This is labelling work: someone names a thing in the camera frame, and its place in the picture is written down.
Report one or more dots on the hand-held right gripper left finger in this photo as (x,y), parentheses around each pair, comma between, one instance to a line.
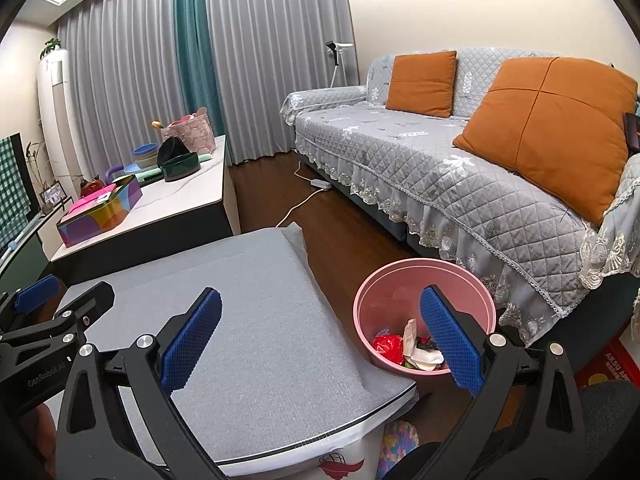
(192,340)

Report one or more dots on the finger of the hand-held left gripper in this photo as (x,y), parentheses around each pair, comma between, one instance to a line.
(35,291)
(87,305)

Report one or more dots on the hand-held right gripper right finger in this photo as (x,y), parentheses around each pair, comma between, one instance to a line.
(450,345)

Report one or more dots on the white tissue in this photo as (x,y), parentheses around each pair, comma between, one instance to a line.
(427,357)

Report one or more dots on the beige paper wrapper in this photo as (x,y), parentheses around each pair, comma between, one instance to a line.
(410,332)

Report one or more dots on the small red plastic bag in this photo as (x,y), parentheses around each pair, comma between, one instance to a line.
(387,347)

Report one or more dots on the pink plastic bin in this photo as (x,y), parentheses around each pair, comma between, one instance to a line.
(400,280)

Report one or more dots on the white and green TV cabinet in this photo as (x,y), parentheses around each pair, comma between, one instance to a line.
(25,265)

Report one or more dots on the white rod blue tip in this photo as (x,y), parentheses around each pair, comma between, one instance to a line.
(12,245)

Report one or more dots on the grey foam mat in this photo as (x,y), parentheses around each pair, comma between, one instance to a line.
(260,335)

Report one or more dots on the colourful rectangular box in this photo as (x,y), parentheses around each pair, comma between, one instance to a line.
(100,220)

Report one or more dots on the pink card sheet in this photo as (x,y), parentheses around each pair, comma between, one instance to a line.
(87,206)

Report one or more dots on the black television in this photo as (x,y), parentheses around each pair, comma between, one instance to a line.
(27,185)

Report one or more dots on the green checkered cloth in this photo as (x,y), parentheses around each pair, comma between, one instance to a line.
(7,185)

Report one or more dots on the colourful fluffy slipper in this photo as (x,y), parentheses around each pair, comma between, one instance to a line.
(397,442)

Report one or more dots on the dark red teapot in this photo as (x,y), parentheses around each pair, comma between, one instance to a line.
(92,187)

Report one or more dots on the bamboo plant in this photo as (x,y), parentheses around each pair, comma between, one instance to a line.
(35,160)

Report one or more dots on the white top coffee table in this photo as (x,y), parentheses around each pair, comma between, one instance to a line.
(175,205)

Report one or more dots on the light blue plate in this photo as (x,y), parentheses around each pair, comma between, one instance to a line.
(127,167)

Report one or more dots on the mint green tray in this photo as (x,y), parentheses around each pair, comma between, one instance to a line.
(150,174)

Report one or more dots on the white printed storage box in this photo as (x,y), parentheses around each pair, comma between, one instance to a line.
(350,455)

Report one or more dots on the stack of coloured bowls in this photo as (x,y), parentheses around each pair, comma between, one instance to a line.
(145,155)

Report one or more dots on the red printed carton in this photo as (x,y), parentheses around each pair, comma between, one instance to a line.
(615,360)

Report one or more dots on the dark green round tin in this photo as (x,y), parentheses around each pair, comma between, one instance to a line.
(182,167)

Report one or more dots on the white standing air conditioner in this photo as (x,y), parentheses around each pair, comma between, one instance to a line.
(57,120)

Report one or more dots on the dark grey chair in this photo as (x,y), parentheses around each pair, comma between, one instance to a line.
(610,420)

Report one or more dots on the grey quilted sofa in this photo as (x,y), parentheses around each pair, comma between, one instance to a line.
(425,160)

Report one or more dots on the white power strip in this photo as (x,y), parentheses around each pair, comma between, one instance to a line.
(320,183)

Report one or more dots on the pink quilted bag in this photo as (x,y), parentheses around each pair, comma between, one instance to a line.
(195,132)

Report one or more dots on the orange cushion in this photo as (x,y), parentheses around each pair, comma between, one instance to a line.
(422,85)
(550,130)

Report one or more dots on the small green leafy plant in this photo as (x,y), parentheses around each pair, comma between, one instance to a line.
(51,47)

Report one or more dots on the grey curtain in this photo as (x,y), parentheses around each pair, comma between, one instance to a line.
(280,50)
(120,60)

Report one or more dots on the teal curtain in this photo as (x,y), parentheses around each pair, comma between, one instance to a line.
(197,45)

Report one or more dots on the white floor lamp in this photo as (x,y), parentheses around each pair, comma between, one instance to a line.
(332,50)

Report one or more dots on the small photo frame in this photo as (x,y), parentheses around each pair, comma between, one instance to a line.
(52,195)

